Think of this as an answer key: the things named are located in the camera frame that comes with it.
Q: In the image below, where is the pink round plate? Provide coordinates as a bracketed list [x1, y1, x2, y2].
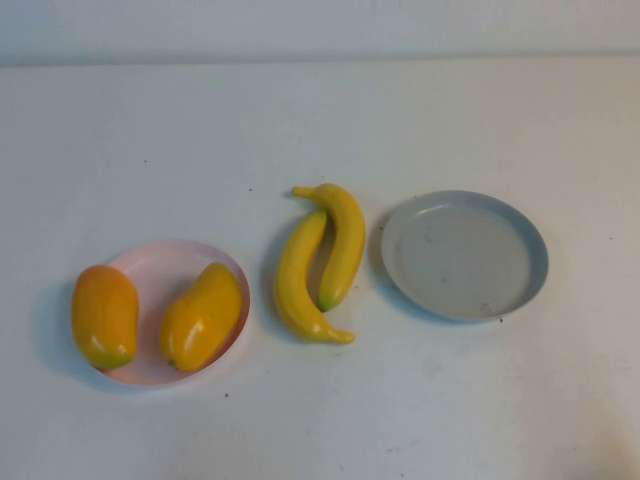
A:
[93, 239, 252, 391]

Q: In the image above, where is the yellow banana with green tip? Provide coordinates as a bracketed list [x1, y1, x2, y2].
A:
[291, 182, 368, 314]

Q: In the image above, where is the grey-blue round plate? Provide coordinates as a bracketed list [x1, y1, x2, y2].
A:
[380, 188, 551, 324]

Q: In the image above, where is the yellow banana with curled stem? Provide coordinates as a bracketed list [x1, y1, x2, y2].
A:
[273, 209, 357, 346]

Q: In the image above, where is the orange-tinted yellow mango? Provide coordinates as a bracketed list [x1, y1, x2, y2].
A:
[71, 264, 141, 372]

